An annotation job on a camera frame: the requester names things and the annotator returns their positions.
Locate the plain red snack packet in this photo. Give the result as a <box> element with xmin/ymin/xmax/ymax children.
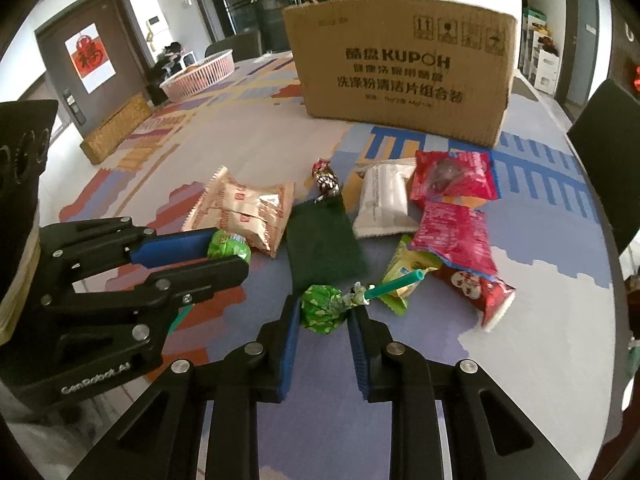
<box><xmin>407</xmin><ymin>202</ymin><xmax>501</xmax><ymax>276</ymax></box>

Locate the red and white door poster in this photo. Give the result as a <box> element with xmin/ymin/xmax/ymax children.
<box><xmin>65</xmin><ymin>22</ymin><xmax>117</xmax><ymax>94</ymax></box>

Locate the dark chair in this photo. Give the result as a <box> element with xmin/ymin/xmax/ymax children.
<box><xmin>204</xmin><ymin>29</ymin><xmax>263</xmax><ymax>61</ymax></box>

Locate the dark green scouring pad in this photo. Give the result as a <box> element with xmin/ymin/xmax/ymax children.
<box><xmin>286</xmin><ymin>199</ymin><xmax>368</xmax><ymax>286</ymax></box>

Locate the black chair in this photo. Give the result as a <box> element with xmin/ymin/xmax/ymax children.
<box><xmin>566</xmin><ymin>80</ymin><xmax>640</xmax><ymax>256</ymax></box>

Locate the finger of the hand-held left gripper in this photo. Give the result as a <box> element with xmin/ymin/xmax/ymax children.
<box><xmin>39</xmin><ymin>216</ymin><xmax>221</xmax><ymax>281</ymax></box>
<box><xmin>40</xmin><ymin>256</ymin><xmax>250</xmax><ymax>322</ymax></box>

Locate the brown door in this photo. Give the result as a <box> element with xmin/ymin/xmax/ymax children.
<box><xmin>34</xmin><ymin>0</ymin><xmax>151</xmax><ymax>138</ymax></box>

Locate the cardboard box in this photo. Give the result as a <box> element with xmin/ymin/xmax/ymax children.
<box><xmin>282</xmin><ymin>0</ymin><xmax>519</xmax><ymax>150</ymax></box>

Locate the red packet with white figure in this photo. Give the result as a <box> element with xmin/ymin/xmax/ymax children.
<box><xmin>432</xmin><ymin>262</ymin><xmax>517</xmax><ymax>330</ymax></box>

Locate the yellow green snack packet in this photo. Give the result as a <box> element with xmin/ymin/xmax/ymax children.
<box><xmin>377</xmin><ymin>235</ymin><xmax>443</xmax><ymax>318</ymax></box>

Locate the colourful printed tablecloth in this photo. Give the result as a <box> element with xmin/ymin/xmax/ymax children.
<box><xmin>37</xmin><ymin>50</ymin><xmax>631</xmax><ymax>480</ymax></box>

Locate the white shelf unit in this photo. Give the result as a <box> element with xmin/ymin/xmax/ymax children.
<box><xmin>520</xmin><ymin>7</ymin><xmax>561</xmax><ymax>93</ymax></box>

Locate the green lollipop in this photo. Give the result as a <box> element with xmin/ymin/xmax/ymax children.
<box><xmin>167</xmin><ymin>230</ymin><xmax>252</xmax><ymax>335</ymax></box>
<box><xmin>300</xmin><ymin>269</ymin><xmax>427</xmax><ymax>335</ymax></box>

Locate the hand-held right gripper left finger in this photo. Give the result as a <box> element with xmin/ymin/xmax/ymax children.
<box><xmin>75</xmin><ymin>294</ymin><xmax>307</xmax><ymax>480</ymax></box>

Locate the beige snack packet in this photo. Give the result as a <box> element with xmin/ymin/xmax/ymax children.
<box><xmin>181</xmin><ymin>165</ymin><xmax>296</xmax><ymax>259</ymax></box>

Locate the red packet with dark plum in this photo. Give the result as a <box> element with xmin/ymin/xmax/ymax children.
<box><xmin>407</xmin><ymin>150</ymin><xmax>499</xmax><ymax>206</ymax></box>

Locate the small brown candy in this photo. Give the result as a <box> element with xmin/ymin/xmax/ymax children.
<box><xmin>311</xmin><ymin>158</ymin><xmax>343</xmax><ymax>198</ymax></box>

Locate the woven straw box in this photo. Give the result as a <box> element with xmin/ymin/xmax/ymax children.
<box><xmin>80</xmin><ymin>96</ymin><xmax>151</xmax><ymax>164</ymax></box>

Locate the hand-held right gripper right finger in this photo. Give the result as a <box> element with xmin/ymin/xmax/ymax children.
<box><xmin>347</xmin><ymin>305</ymin><xmax>576</xmax><ymax>480</ymax></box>

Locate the grey door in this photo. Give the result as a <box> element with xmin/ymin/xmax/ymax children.
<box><xmin>562</xmin><ymin>0</ymin><xmax>601</xmax><ymax>106</ymax></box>

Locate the white snack packet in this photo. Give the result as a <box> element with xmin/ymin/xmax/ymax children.
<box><xmin>352</xmin><ymin>157</ymin><xmax>421</xmax><ymax>239</ymax></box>

